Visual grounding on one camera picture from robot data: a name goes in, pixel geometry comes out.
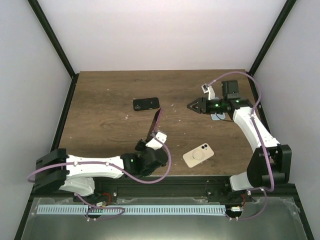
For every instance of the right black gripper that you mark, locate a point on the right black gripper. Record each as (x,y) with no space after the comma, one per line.
(200,101)

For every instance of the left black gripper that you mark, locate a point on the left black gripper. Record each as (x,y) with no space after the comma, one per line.
(139,146)

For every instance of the light blue phone case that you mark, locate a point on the light blue phone case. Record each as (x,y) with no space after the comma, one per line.
(218,117)

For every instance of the magenta phone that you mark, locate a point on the magenta phone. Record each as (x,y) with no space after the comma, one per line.
(154,123)

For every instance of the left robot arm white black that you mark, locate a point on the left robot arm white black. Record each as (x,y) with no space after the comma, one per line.
(61,171)

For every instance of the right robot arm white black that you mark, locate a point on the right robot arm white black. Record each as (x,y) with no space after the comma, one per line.
(270,163)

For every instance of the black phone case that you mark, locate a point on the black phone case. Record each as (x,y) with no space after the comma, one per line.
(143,104)

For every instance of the beige phone case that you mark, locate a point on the beige phone case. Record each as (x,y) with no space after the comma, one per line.
(198,155)

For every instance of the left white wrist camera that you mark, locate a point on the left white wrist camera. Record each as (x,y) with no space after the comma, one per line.
(157,141)

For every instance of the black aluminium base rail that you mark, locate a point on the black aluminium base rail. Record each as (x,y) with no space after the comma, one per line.
(212,188)

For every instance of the light blue slotted cable duct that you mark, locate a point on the light blue slotted cable duct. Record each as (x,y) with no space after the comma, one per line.
(146,210)

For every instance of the right black frame post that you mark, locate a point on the right black frame post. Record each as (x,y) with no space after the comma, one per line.
(276,27)

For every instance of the black frame post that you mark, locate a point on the black frame post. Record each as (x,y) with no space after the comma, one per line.
(276,27)
(44,22)

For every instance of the left black frame post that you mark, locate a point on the left black frame post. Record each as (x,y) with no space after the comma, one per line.
(44,22)

